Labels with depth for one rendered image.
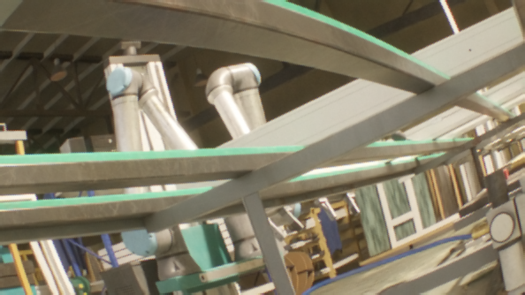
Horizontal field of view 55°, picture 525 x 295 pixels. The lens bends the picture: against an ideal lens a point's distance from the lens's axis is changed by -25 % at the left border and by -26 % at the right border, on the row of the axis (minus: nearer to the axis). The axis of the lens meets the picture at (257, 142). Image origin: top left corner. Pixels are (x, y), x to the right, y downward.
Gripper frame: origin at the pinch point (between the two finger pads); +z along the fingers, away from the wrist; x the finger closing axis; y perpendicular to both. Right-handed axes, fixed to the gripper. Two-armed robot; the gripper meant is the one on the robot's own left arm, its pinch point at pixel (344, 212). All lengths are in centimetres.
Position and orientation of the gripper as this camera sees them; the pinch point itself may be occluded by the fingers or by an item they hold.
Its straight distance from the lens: 247.3
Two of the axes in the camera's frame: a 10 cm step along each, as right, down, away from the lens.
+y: 4.4, -6.9, -5.7
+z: 4.5, 7.2, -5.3
